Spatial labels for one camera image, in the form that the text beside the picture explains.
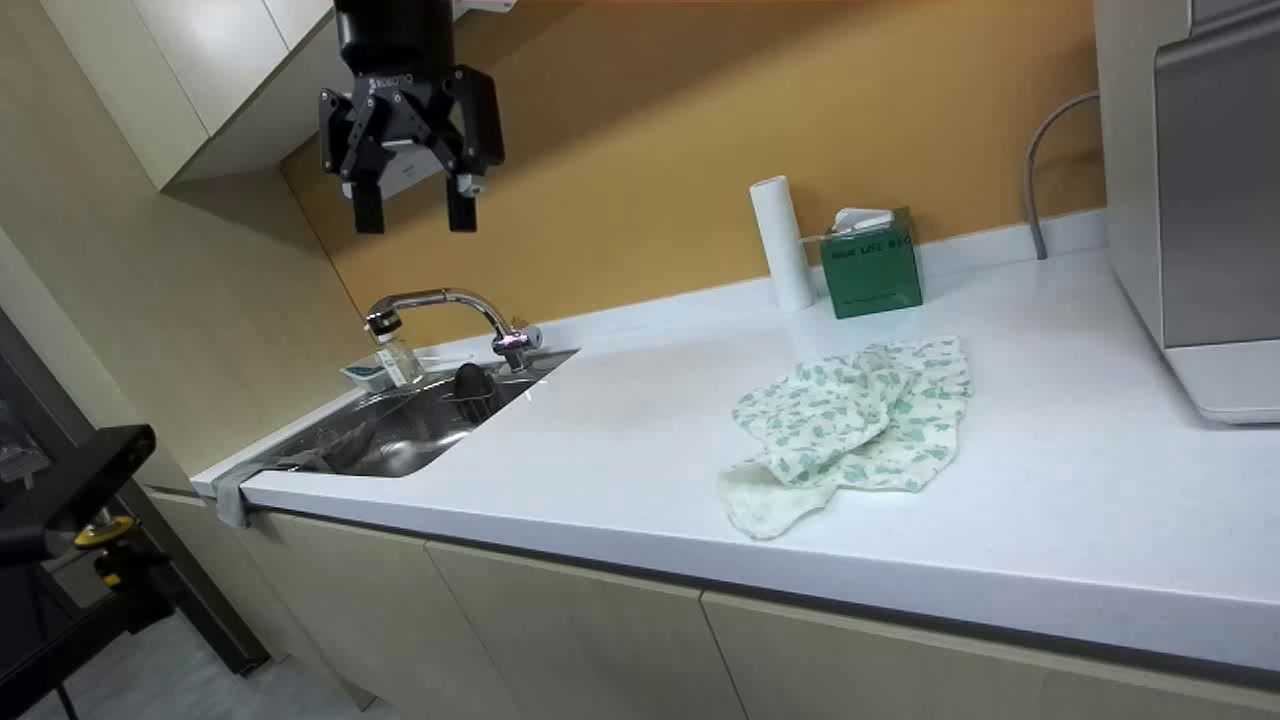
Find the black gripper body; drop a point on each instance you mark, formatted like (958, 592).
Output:
(410, 106)

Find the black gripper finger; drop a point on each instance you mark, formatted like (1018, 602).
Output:
(463, 197)
(371, 197)

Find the white green floral towel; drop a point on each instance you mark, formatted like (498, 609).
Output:
(855, 427)

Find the Franka robot arm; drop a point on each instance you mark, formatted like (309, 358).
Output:
(393, 35)

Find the white paper towel roll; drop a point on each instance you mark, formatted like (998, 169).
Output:
(780, 245)

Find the chrome kitchen faucet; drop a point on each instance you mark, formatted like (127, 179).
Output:
(446, 306)

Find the green white sponge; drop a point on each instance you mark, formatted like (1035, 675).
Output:
(384, 369)

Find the small black drain stopper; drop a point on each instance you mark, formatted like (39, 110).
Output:
(478, 383)

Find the stainless steel sink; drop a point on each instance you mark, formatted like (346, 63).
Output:
(403, 427)

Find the green tissue box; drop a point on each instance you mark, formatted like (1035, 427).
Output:
(874, 268)

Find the yellow black clamp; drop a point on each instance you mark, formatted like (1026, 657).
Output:
(104, 530)

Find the beige base cabinet door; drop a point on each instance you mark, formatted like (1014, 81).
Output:
(374, 626)
(587, 640)
(961, 675)

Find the beige wall cabinet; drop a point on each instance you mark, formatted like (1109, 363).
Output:
(200, 81)

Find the black camera stand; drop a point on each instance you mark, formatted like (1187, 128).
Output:
(65, 533)

